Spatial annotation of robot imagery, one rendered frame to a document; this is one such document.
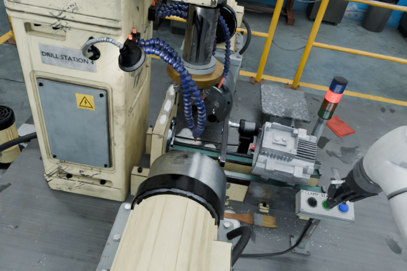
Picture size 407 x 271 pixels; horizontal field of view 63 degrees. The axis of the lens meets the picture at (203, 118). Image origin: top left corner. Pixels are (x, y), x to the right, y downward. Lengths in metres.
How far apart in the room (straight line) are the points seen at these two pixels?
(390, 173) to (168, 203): 0.45
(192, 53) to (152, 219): 0.55
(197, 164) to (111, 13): 0.46
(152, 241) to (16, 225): 0.82
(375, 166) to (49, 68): 0.85
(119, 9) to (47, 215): 0.79
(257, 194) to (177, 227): 0.76
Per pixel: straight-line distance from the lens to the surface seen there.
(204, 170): 0.96
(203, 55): 1.01
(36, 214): 1.35
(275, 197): 1.35
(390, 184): 0.78
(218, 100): 1.38
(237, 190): 1.34
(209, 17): 0.97
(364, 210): 1.59
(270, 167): 1.21
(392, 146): 0.76
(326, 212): 1.13
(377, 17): 6.16
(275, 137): 1.21
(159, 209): 0.63
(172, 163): 0.97
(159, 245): 0.58
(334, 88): 1.48
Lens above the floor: 1.86
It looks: 38 degrees down
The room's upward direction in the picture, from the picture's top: 10 degrees clockwise
